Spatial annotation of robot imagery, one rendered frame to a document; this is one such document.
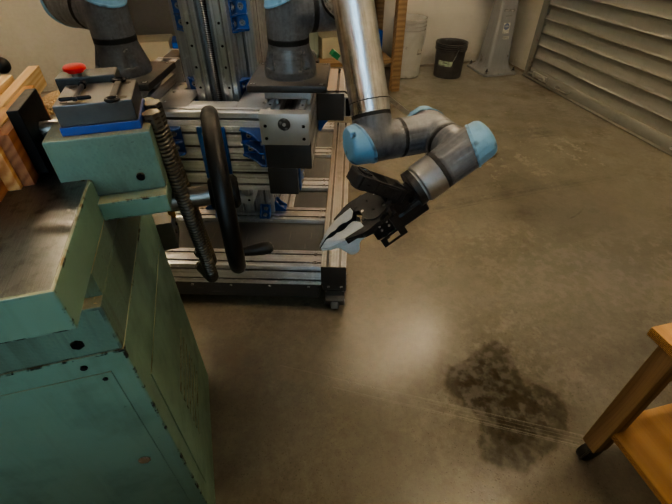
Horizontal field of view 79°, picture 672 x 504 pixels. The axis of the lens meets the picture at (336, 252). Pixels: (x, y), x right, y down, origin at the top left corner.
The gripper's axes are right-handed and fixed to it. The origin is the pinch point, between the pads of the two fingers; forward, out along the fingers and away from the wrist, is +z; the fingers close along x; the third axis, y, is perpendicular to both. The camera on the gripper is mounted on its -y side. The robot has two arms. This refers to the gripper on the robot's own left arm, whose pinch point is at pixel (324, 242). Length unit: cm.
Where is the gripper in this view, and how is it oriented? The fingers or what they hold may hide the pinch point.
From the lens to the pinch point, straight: 76.4
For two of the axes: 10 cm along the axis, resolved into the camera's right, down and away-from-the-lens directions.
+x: -3.6, -6.1, 7.1
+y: 4.6, 5.4, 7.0
